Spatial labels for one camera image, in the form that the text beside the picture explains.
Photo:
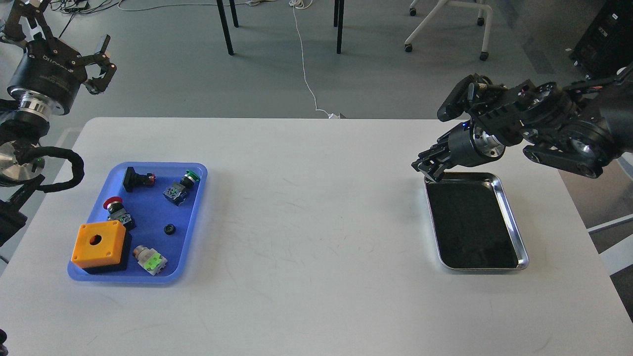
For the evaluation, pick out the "clear green switch module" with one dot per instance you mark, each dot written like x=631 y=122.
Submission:
x=149 y=259

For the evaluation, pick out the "black equipment case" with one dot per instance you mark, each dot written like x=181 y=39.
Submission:
x=607 y=44

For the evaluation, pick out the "black table leg left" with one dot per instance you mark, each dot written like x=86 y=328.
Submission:
x=224 y=22

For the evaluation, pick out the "silver metal tray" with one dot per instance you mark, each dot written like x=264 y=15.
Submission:
x=474 y=226

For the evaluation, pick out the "white rolling chair base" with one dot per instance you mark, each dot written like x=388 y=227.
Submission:
x=484 y=20

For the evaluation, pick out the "blue plastic tray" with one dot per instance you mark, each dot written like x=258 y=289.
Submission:
x=151 y=212

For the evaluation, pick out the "green push button switch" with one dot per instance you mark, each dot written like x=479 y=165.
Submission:
x=178 y=191

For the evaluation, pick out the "orange button enclosure box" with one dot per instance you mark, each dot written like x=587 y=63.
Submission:
x=102 y=247

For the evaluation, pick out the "black table leg right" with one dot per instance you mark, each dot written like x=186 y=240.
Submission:
x=338 y=22

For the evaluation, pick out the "black table leg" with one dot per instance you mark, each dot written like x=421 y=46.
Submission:
x=224 y=22
x=338 y=22

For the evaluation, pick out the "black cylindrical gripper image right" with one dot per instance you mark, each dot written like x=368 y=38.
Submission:
x=467 y=145

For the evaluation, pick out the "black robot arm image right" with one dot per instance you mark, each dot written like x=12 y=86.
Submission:
x=579 y=128

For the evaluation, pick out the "red mushroom emergency button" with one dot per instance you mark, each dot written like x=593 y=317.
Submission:
x=117 y=212

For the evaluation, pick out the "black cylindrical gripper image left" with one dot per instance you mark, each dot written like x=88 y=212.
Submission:
x=46 y=72

